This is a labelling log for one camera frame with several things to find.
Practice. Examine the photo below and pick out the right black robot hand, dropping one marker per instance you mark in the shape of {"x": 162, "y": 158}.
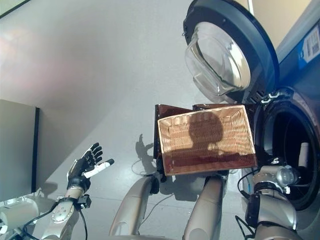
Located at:
{"x": 303, "y": 155}

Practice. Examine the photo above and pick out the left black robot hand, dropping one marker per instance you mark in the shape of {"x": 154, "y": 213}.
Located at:
{"x": 80, "y": 172}

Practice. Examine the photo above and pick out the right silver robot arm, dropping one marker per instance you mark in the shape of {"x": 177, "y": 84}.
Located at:
{"x": 272, "y": 200}

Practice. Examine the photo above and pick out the dark grey washing machine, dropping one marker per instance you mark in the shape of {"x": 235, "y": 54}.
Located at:
{"x": 295, "y": 125}

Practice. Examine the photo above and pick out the round glass washing machine door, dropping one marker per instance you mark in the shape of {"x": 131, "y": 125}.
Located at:
{"x": 225, "y": 50}

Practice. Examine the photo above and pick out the grey flat board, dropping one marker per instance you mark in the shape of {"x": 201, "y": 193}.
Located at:
{"x": 17, "y": 147}

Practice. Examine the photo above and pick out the white rounded object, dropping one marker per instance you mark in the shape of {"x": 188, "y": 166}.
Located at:
{"x": 17, "y": 212}

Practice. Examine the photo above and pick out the grey robot torso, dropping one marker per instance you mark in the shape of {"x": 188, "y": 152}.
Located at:
{"x": 140, "y": 238}

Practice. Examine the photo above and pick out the rectangular wicker laundry basket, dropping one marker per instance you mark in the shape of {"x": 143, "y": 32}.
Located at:
{"x": 207, "y": 140}

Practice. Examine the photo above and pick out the dark brown glossy stool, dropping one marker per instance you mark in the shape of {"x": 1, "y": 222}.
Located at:
{"x": 160, "y": 112}

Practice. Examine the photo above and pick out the blue QR code sticker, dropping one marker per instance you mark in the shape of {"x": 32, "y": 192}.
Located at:
{"x": 310, "y": 46}

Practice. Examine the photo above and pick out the white counter cabinet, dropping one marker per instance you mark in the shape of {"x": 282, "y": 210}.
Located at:
{"x": 270, "y": 15}

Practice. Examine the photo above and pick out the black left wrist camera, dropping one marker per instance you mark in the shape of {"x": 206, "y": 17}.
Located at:
{"x": 84, "y": 201}

